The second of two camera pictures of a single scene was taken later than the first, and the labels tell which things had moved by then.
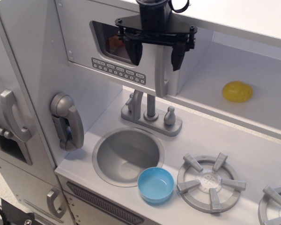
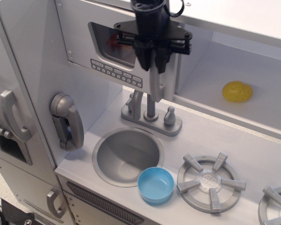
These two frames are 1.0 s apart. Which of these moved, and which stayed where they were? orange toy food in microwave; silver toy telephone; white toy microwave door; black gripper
Moved: black gripper
Stayed: orange toy food in microwave; silver toy telephone; white toy microwave door
